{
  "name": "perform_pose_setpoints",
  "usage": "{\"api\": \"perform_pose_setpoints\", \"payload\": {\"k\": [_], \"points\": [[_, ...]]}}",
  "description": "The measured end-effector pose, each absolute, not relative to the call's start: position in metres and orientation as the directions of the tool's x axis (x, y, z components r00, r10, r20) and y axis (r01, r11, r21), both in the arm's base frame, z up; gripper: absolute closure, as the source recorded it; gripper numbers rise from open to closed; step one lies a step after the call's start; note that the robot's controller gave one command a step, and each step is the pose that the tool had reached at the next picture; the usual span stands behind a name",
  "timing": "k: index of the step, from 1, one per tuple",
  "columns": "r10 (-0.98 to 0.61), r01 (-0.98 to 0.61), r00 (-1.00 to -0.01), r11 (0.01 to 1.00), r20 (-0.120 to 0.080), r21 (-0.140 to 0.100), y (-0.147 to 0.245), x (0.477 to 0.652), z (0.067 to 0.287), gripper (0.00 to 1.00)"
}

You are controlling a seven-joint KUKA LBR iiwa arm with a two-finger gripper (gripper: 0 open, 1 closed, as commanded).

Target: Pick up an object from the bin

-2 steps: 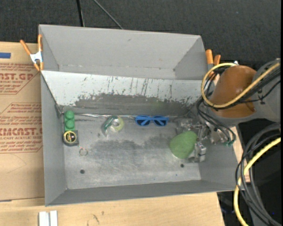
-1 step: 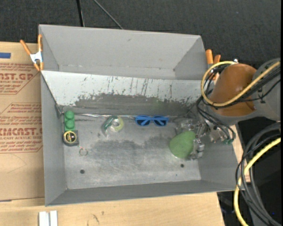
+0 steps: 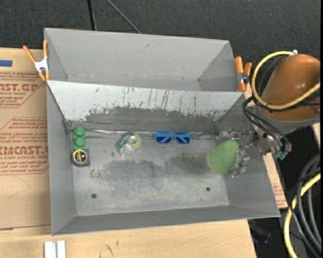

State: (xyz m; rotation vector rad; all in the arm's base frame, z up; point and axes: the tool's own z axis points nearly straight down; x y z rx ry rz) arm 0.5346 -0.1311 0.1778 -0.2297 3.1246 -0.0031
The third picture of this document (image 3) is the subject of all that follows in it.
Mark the brown cardboard board, red print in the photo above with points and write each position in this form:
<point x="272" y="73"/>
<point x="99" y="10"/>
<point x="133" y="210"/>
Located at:
<point x="19" y="192"/>

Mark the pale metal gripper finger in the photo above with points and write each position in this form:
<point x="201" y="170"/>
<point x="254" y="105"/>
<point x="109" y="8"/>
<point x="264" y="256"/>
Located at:
<point x="231" y="135"/>
<point x="242" y="162"/>

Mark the green toy brick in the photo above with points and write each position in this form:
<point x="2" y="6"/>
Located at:
<point x="80" y="138"/>

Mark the green sponge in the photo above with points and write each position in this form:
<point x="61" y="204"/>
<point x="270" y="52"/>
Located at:
<point x="222" y="157"/>

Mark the grey metal bin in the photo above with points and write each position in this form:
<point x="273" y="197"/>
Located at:
<point x="150" y="176"/>

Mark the blue sunglasses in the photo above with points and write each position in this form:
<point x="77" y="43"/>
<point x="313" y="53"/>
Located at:
<point x="164" y="138"/>

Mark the grey and yellow tape measure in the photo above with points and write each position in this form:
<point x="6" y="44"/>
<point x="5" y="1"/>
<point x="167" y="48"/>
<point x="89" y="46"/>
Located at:
<point x="80" y="157"/>

